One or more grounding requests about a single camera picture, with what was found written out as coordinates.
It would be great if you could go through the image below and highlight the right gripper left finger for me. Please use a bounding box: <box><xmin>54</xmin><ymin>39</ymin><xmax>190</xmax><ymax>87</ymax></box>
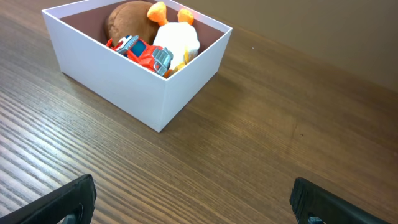
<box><xmin>1</xmin><ymin>174</ymin><xmax>96</xmax><ymax>224</ymax></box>

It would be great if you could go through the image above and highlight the red toy fire truck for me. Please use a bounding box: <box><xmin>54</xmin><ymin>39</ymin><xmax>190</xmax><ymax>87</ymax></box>
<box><xmin>106</xmin><ymin>35</ymin><xmax>174</xmax><ymax>78</ymax></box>

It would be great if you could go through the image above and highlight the brown plush bear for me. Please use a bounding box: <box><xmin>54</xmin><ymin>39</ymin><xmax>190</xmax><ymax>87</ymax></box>
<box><xmin>104</xmin><ymin>1</ymin><xmax>159</xmax><ymax>47</ymax></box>

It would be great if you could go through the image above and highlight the white plush chicken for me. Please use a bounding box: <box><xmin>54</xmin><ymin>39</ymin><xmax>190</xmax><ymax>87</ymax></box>
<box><xmin>147</xmin><ymin>2</ymin><xmax>200</xmax><ymax>78</ymax></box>

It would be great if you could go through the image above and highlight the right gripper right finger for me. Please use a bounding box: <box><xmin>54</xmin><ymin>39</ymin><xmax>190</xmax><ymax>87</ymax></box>
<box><xmin>289</xmin><ymin>177</ymin><xmax>385</xmax><ymax>224</ymax></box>

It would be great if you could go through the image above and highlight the white box pink interior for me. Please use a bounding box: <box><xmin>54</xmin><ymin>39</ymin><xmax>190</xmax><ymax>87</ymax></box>
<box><xmin>42</xmin><ymin>0</ymin><xmax>233</xmax><ymax>132</ymax></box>

